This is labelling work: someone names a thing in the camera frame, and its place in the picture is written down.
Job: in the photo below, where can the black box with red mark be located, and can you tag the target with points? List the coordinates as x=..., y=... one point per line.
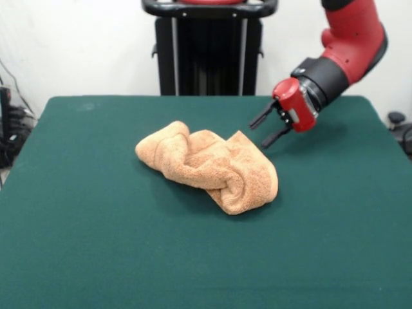
x=4, y=109

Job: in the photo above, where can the red robot base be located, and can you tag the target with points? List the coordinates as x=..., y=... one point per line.
x=209, y=1

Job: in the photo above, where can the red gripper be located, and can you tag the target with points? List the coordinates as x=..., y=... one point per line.
x=294, y=103

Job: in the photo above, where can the dark green table cloth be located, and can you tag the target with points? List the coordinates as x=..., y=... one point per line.
x=96, y=231

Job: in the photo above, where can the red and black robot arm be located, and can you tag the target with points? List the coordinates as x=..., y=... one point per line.
x=351, y=38

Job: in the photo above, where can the black office chair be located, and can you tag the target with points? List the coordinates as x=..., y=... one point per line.
x=396, y=117

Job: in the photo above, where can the black bag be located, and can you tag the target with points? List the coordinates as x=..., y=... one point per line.
x=9, y=151

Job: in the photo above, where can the peach terry towel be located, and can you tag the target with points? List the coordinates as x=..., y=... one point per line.
x=225, y=174

